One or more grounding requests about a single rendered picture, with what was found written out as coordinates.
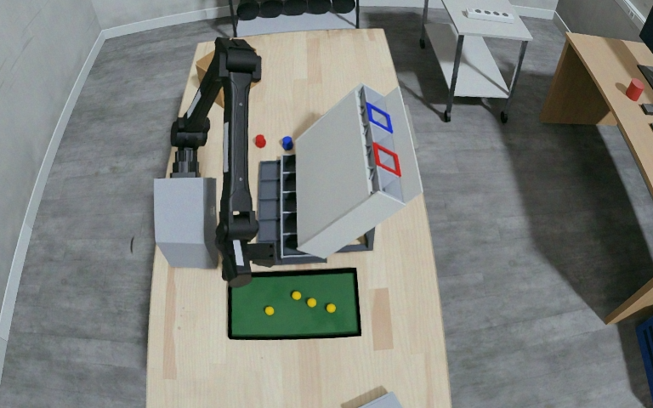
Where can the brown cardboard box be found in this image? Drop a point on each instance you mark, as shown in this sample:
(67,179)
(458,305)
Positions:
(201,68)

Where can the red square frame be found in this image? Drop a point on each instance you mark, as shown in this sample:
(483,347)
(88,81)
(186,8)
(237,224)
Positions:
(397,165)

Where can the blue square band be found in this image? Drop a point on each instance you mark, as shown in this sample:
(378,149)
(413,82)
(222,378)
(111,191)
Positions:
(369,111)

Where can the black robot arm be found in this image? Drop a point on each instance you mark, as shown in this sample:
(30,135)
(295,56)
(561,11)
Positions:
(236,196)

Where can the red plug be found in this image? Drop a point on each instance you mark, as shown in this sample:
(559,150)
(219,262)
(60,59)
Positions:
(260,141)

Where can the blue plug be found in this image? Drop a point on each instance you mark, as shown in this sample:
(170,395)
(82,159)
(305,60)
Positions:
(287,143)

